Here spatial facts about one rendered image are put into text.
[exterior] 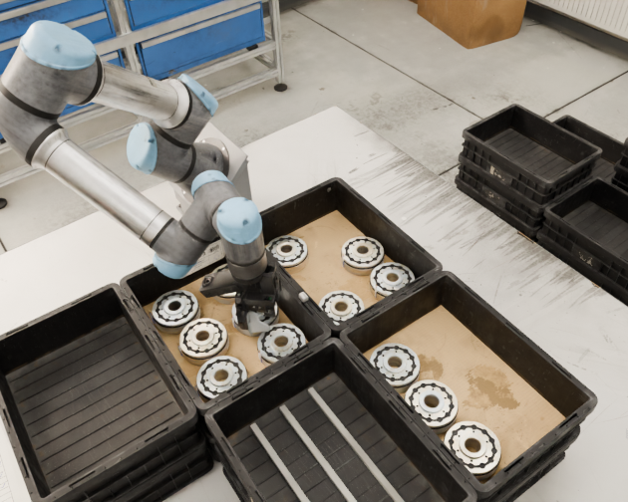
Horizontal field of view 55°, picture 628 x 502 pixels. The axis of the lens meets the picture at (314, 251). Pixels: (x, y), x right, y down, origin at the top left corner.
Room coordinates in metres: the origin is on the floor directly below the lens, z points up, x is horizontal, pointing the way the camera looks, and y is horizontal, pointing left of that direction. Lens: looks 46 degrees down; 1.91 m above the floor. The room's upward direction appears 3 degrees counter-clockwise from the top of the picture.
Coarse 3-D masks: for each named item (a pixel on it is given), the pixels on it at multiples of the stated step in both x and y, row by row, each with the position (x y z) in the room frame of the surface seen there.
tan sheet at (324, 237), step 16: (320, 224) 1.14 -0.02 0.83; (336, 224) 1.14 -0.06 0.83; (352, 224) 1.14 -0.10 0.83; (304, 240) 1.09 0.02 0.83; (320, 240) 1.08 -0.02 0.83; (336, 240) 1.08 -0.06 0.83; (320, 256) 1.03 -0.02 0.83; (336, 256) 1.03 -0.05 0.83; (384, 256) 1.02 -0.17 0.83; (304, 272) 0.98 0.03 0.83; (320, 272) 0.98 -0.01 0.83; (336, 272) 0.97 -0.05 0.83; (304, 288) 0.93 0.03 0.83; (320, 288) 0.93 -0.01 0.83; (336, 288) 0.92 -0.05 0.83; (352, 288) 0.92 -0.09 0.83; (368, 288) 0.92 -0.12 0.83; (368, 304) 0.87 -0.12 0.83
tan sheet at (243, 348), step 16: (192, 288) 0.95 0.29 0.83; (208, 304) 0.90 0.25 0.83; (224, 304) 0.89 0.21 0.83; (224, 320) 0.85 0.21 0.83; (288, 320) 0.84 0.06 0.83; (160, 336) 0.81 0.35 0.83; (176, 336) 0.81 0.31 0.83; (240, 336) 0.80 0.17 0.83; (176, 352) 0.77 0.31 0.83; (240, 352) 0.76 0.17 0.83; (256, 352) 0.76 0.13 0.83; (192, 368) 0.72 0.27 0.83; (256, 368) 0.72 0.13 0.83; (192, 384) 0.68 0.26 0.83
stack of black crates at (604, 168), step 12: (564, 120) 2.23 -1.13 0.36; (576, 120) 2.20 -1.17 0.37; (576, 132) 2.18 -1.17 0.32; (588, 132) 2.14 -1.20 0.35; (600, 132) 2.10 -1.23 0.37; (600, 144) 2.08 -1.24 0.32; (612, 144) 2.04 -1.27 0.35; (600, 156) 2.07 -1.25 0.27; (612, 156) 2.03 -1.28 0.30; (600, 168) 1.99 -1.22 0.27; (612, 168) 1.99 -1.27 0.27
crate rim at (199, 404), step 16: (144, 272) 0.91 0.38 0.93; (128, 288) 0.87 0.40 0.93; (288, 288) 0.85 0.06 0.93; (304, 304) 0.80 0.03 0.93; (144, 320) 0.78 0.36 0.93; (320, 320) 0.76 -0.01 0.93; (320, 336) 0.72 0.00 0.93; (304, 352) 0.68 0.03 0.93; (176, 368) 0.66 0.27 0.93; (272, 368) 0.65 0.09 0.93; (240, 384) 0.62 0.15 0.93; (192, 400) 0.59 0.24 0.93
